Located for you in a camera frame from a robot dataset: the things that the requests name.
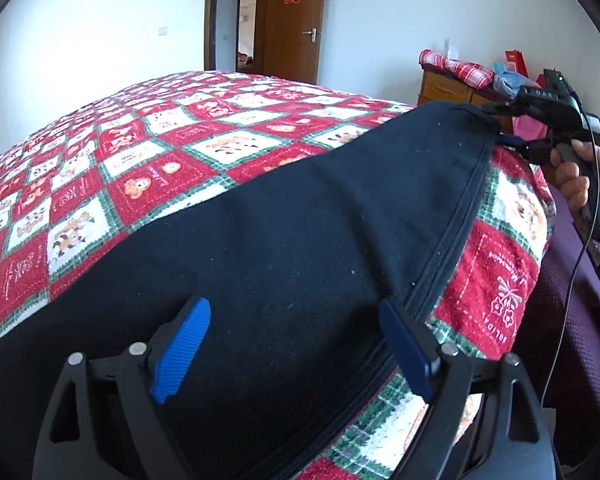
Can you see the red plaid cloth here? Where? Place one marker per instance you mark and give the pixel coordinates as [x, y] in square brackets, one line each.
[475, 75]

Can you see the brown wooden door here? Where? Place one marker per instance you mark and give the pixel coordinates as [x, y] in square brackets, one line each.
[292, 39]

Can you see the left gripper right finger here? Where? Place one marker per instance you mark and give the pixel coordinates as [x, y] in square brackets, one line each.
[413, 347]

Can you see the pink garment on dresser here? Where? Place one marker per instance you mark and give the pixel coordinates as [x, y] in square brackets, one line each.
[528, 128]

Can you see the blue garment on dresser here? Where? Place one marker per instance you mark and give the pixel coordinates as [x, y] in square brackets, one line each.
[509, 83]

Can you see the red patchwork bedspread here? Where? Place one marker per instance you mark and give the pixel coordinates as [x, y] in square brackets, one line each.
[75, 189]

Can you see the black pants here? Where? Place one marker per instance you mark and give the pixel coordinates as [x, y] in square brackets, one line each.
[294, 265]

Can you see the red gift bag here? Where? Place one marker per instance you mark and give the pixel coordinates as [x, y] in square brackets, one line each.
[514, 61]

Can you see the wooden dresser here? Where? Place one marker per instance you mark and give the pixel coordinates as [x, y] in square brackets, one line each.
[439, 85]

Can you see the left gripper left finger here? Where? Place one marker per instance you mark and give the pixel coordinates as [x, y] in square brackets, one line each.
[174, 346]

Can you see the person's right hand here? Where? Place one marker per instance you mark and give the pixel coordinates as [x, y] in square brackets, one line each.
[573, 185]

